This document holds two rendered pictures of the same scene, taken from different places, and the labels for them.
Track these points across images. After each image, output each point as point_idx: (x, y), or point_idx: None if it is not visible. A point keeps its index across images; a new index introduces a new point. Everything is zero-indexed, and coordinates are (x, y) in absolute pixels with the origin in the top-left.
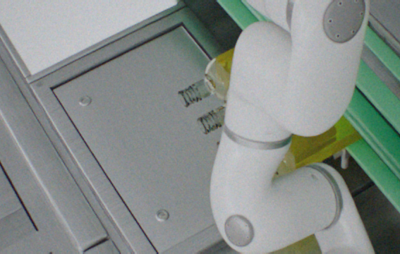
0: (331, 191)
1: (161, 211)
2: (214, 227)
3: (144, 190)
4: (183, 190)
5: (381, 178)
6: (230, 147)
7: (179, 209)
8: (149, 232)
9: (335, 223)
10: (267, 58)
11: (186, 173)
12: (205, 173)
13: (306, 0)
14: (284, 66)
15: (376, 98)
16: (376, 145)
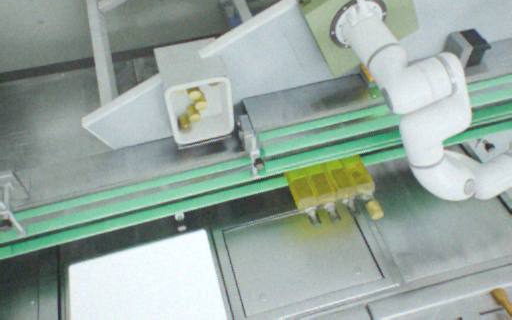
0: None
1: (355, 270)
2: (371, 246)
3: (338, 276)
4: (342, 256)
5: (378, 158)
6: (438, 169)
7: (355, 261)
8: (367, 279)
9: None
10: (440, 116)
11: (331, 252)
12: (333, 243)
13: (459, 72)
14: (452, 109)
15: (379, 126)
16: (378, 146)
